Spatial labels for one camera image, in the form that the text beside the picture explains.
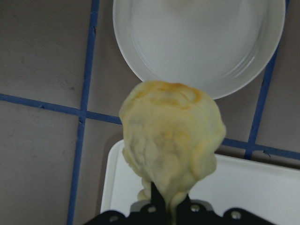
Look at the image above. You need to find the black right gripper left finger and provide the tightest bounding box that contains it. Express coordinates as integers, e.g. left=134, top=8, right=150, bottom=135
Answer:
left=150, top=182, right=165, bottom=205

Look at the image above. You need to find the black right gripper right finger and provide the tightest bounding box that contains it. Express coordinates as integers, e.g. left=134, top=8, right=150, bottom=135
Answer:
left=185, top=194, right=191, bottom=206

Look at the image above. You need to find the round yellow bread bun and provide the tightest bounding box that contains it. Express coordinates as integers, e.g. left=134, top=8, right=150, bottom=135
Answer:
left=119, top=81, right=226, bottom=225

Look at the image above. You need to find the white round plate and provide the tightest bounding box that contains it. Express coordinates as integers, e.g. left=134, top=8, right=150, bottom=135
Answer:
left=112, top=0, right=286, bottom=99

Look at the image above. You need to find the white rectangular tray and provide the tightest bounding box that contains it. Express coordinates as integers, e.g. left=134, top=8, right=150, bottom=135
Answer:
left=100, top=140, right=300, bottom=225

